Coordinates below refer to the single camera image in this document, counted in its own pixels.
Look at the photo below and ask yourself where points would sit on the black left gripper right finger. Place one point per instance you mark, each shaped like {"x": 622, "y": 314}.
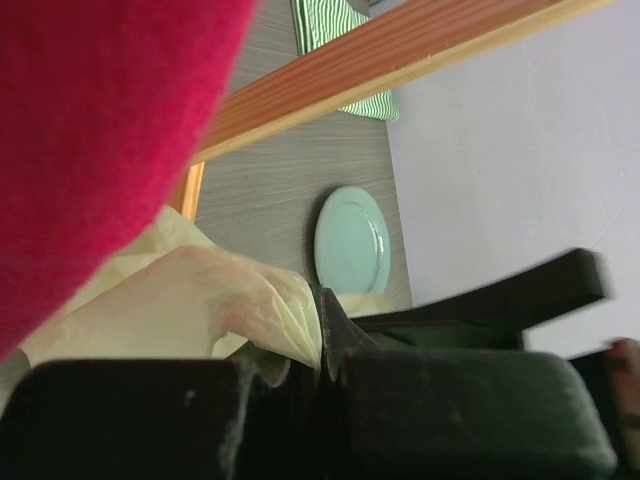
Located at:
{"x": 453, "y": 413}

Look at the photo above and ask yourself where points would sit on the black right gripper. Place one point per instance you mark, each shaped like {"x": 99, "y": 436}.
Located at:
{"x": 602, "y": 413}

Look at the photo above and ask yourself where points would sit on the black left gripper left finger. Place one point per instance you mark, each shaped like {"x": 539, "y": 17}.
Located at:
{"x": 236, "y": 418}

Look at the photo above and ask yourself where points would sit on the green avocado print plastic bag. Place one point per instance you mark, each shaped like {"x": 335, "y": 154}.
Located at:
{"x": 173, "y": 293}

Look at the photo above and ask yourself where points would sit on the green white striped cloth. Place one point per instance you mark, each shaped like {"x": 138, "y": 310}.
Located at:
{"x": 318, "y": 22}

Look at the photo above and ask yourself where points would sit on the grey green plate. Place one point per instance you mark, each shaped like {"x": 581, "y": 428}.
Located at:
{"x": 352, "y": 249}

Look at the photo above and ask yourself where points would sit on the magenta red shirt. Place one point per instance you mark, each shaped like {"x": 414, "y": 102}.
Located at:
{"x": 102, "y": 105}

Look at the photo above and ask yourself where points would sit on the wooden clothes rack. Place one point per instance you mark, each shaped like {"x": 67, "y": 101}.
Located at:
{"x": 409, "y": 41}

